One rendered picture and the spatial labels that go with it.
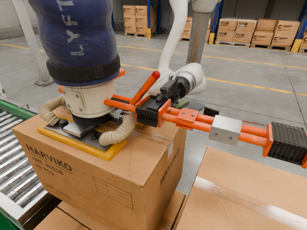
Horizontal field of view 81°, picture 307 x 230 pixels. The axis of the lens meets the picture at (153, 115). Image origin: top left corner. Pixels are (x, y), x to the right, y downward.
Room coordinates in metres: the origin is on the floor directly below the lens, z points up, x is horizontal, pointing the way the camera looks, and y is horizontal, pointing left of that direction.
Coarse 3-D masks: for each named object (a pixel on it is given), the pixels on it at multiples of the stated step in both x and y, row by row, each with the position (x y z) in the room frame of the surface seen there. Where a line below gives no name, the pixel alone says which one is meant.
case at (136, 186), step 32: (32, 128) 0.56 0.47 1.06; (96, 128) 0.55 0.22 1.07; (160, 128) 0.55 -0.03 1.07; (32, 160) 0.54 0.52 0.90; (64, 160) 0.44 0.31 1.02; (96, 160) 0.39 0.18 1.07; (128, 160) 0.39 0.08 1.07; (160, 160) 0.39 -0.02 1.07; (64, 192) 0.48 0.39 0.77; (96, 192) 0.38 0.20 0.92; (128, 192) 0.32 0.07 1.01; (160, 192) 0.39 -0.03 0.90; (128, 224) 0.33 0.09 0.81
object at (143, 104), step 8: (152, 96) 0.52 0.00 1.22; (136, 104) 0.46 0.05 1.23; (144, 104) 0.48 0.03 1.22; (168, 104) 0.47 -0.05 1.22; (136, 112) 0.45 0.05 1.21; (144, 112) 0.43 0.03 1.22; (152, 112) 0.42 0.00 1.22; (160, 112) 0.42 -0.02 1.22; (136, 120) 0.46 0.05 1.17; (144, 120) 0.43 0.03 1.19; (152, 120) 0.43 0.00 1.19; (160, 120) 0.42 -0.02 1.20
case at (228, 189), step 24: (216, 168) 0.46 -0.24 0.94; (240, 168) 0.46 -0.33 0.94; (264, 168) 0.46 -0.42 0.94; (192, 192) 0.36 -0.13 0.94; (216, 192) 0.36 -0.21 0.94; (240, 192) 0.36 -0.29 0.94; (264, 192) 0.36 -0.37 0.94; (288, 192) 0.36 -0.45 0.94; (192, 216) 0.28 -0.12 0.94; (216, 216) 0.28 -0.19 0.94; (240, 216) 0.28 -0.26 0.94; (264, 216) 0.28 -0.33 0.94; (288, 216) 0.28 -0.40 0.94
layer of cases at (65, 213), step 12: (180, 192) 0.63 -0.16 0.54; (60, 204) 0.55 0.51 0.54; (180, 204) 0.55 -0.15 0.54; (48, 216) 0.49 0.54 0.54; (60, 216) 0.49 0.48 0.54; (72, 216) 0.49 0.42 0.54; (84, 216) 0.49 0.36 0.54; (168, 216) 0.49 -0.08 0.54; (36, 228) 0.43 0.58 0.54; (48, 228) 0.43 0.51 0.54; (60, 228) 0.43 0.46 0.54; (72, 228) 0.43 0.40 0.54; (84, 228) 0.43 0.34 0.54; (96, 228) 0.43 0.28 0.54; (108, 228) 0.43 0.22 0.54; (168, 228) 0.43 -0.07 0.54
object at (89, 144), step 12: (60, 120) 0.58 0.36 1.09; (72, 120) 0.58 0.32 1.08; (48, 132) 0.51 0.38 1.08; (60, 132) 0.50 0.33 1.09; (96, 132) 0.47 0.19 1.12; (72, 144) 0.45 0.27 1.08; (84, 144) 0.44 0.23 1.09; (96, 144) 0.44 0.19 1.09; (120, 144) 0.44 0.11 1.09; (96, 156) 0.41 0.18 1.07; (108, 156) 0.39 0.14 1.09
